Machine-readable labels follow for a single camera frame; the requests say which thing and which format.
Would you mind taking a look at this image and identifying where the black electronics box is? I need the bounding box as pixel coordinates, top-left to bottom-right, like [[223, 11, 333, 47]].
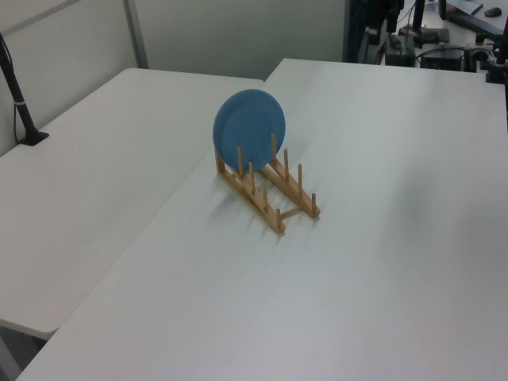
[[419, 47, 466, 71]]

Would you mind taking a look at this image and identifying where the wooden plate rack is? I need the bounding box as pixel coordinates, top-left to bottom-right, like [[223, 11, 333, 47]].
[[213, 133, 322, 235]]

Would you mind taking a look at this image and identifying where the blue round plate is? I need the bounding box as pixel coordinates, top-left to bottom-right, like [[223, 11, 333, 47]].
[[212, 88, 286, 172]]

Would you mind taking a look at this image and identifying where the black slanted rail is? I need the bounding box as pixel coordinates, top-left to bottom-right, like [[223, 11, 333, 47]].
[[455, 14, 506, 37]]

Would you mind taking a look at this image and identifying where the black flat stand base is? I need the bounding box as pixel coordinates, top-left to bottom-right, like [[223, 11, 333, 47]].
[[399, 25, 440, 45]]

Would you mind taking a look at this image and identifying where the black table clamp mount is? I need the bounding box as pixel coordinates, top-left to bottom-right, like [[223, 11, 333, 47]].
[[483, 34, 508, 85]]

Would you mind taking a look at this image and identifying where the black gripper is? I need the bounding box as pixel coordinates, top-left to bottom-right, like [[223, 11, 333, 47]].
[[379, 0, 400, 33]]

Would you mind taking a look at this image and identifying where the black camera stand pole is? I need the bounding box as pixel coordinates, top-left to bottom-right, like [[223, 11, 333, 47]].
[[0, 31, 51, 148]]

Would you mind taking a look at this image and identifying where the thin black pole cable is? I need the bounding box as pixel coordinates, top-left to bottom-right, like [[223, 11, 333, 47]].
[[0, 39, 21, 144]]

